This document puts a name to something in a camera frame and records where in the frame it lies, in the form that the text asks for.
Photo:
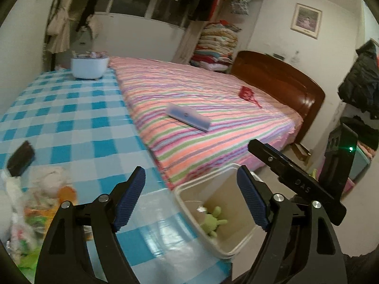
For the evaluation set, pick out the clear plastic bag with wrappers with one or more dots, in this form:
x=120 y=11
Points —
x=26 y=213

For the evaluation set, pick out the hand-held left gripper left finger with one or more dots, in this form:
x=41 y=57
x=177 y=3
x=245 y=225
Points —
x=130 y=201

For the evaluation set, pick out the green plush toy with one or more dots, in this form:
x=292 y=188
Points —
x=211 y=220

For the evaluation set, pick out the stack of folded blankets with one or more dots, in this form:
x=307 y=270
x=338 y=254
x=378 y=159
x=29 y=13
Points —
x=219 y=44

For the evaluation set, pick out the green plastic wrapper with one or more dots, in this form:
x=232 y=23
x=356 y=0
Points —
x=29 y=257

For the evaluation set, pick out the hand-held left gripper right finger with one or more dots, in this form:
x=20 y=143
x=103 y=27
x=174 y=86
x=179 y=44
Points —
x=251 y=201

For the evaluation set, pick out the framed picture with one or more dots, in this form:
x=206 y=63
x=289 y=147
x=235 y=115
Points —
x=306 y=20

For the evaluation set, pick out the black hanging jacket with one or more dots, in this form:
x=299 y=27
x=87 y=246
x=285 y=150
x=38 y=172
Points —
x=361 y=74

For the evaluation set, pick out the window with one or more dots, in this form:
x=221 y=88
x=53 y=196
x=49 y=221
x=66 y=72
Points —
x=130 y=3

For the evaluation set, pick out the black case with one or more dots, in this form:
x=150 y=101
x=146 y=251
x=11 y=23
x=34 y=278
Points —
x=20 y=158

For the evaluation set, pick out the white plastic bin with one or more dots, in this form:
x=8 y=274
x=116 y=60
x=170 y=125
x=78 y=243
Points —
x=228 y=183

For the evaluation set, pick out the black hanging garment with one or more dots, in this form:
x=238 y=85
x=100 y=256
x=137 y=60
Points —
x=88 y=9

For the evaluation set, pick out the teal box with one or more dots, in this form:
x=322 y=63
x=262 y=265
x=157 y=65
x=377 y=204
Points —
x=361 y=159

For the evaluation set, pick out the red mesh item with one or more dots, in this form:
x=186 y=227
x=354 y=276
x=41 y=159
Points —
x=245 y=93

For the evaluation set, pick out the blue checkered tablecloth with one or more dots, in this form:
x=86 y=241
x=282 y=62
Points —
x=80 y=118

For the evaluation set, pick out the pale blue folder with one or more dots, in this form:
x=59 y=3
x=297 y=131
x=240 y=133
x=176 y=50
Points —
x=186 y=115

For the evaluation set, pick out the narrow beige curtain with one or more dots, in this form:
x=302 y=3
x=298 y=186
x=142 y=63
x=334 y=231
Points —
x=189 y=44

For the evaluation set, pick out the white round basin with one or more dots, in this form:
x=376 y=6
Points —
x=88 y=68

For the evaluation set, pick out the brown wooden headboard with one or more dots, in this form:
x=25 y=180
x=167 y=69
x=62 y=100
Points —
x=284 y=77

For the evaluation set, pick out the beige hanging cloth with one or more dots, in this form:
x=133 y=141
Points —
x=96 y=25

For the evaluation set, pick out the beige tied curtain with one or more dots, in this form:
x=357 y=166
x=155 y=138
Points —
x=60 y=20

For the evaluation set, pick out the assorted small packets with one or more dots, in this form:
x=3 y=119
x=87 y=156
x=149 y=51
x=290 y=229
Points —
x=91 y=54

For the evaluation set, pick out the white paper scrap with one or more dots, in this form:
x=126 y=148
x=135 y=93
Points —
x=202 y=209

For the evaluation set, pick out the bed with striped sheet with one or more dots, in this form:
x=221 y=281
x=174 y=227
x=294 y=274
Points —
x=201 y=94

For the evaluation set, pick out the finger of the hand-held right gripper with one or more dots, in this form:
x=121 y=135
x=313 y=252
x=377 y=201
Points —
x=284 y=165

